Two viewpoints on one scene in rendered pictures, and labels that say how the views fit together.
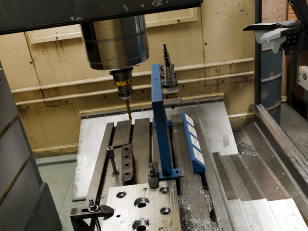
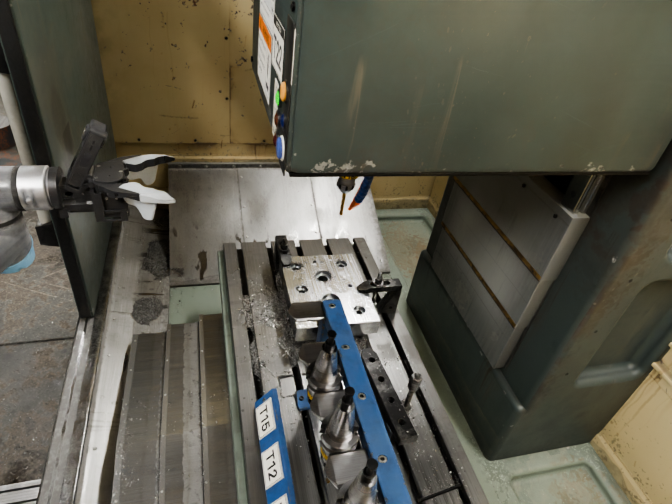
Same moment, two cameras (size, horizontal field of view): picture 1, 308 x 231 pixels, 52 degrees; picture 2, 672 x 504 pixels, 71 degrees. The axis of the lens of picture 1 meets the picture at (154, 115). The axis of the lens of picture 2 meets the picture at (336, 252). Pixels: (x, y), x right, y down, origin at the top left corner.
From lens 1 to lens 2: 1.72 m
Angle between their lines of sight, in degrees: 114
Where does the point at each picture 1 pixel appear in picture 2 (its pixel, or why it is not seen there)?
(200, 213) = (264, 332)
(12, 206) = (472, 289)
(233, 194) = (211, 442)
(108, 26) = not seen: hidden behind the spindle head
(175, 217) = (290, 282)
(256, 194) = (170, 450)
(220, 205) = (239, 343)
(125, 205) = (347, 296)
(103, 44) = not seen: hidden behind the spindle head
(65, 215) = (497, 480)
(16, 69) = not seen: outside the picture
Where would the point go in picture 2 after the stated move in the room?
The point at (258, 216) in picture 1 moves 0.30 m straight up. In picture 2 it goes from (182, 408) to (174, 332)
